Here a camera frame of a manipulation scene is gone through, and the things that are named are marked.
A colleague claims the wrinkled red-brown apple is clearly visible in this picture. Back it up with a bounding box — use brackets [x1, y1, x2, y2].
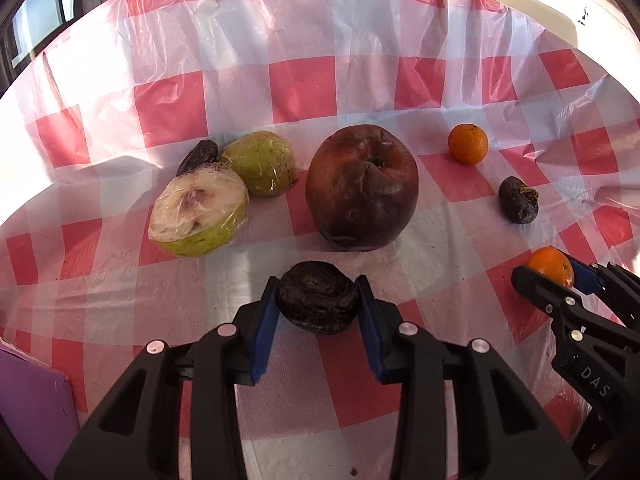
[305, 124, 420, 252]

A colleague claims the white ledge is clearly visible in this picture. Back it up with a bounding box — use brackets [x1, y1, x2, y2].
[479, 0, 583, 47]

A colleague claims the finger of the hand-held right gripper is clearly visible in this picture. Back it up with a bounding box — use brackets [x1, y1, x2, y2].
[569, 257, 640, 330]
[511, 265, 640, 352]

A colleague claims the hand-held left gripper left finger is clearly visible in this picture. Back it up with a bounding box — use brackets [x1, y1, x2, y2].
[54, 276, 281, 480]

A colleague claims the purple-edged cardboard box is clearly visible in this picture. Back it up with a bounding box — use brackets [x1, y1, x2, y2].
[0, 339, 79, 480]

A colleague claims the small dark dried fruit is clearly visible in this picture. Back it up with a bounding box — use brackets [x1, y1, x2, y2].
[176, 139, 220, 177]
[498, 176, 540, 225]

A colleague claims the small orange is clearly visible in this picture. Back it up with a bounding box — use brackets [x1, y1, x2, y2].
[447, 123, 489, 165]
[526, 246, 575, 289]

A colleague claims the window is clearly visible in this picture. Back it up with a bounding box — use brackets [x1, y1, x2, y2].
[11, 0, 69, 63]

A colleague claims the red white checked tablecloth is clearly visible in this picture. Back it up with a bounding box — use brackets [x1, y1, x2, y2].
[0, 0, 640, 480]

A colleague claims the dark wrinkled round fruit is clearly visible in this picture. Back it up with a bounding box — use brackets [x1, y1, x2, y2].
[275, 261, 360, 335]

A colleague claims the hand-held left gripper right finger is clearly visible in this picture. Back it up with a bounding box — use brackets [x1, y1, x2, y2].
[354, 275, 586, 480]

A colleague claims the green fruit half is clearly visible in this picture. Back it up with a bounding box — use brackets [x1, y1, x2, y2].
[148, 167, 250, 258]
[219, 131, 297, 197]

